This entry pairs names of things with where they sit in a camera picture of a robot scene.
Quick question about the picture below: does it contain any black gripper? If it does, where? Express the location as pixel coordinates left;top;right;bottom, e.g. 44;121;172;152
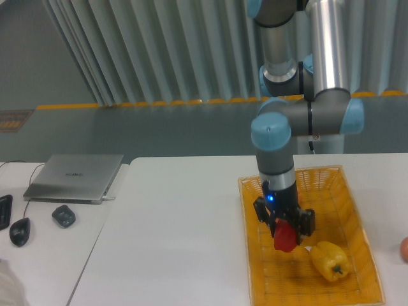
253;180;316;245

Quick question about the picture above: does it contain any red bell pepper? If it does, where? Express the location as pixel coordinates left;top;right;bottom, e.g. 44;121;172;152
274;219;297;252

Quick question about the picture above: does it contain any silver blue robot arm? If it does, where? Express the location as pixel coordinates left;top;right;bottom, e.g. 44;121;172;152
247;1;364;252

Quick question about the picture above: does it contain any yellow bell pepper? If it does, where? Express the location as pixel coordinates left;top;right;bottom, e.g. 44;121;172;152
309;241;353;282

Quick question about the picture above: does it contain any yellow woven basket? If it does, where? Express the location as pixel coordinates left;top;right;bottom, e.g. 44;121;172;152
238;165;385;305

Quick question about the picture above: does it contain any orange round fruit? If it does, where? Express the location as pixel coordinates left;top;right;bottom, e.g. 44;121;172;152
400;237;408;262

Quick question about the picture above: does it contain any silver closed laptop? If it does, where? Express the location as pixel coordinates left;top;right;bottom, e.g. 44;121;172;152
23;154;123;204

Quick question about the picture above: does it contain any black power adapter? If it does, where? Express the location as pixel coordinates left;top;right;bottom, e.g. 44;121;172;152
52;205;76;228

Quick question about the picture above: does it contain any black computer mouse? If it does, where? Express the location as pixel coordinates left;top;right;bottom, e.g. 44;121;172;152
9;217;31;247

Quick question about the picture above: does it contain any black keyboard edge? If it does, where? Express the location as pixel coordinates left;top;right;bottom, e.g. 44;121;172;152
0;194;13;230

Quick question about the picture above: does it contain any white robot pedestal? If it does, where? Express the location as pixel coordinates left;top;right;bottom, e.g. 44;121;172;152
297;135;344;154

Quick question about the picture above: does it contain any black mouse cable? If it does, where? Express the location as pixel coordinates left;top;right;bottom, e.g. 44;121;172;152
0;160;47;220

